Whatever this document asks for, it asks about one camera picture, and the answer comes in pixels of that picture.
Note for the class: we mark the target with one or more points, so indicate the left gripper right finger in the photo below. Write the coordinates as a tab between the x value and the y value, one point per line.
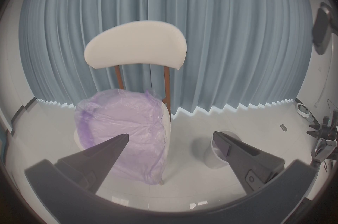
245	162

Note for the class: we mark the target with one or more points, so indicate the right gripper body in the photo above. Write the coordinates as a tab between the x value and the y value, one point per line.
328	131

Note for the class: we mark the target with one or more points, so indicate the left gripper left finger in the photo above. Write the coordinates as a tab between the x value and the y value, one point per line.
100	162

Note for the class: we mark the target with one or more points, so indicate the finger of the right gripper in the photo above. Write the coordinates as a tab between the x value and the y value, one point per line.
316	127
316	134

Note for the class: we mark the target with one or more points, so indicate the white paper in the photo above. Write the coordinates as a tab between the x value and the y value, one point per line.
303	110

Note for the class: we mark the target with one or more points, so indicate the purple plastic bag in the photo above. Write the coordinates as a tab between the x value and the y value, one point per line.
118	117

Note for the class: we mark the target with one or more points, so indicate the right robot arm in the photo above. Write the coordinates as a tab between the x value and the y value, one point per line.
323	151

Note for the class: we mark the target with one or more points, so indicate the white trash bin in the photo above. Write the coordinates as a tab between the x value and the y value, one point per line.
211	157

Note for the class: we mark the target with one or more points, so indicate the white padded wooden chair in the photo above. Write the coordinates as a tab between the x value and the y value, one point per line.
132	46

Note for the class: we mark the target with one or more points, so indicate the pale blue curtain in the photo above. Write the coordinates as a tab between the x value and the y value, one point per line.
211	33

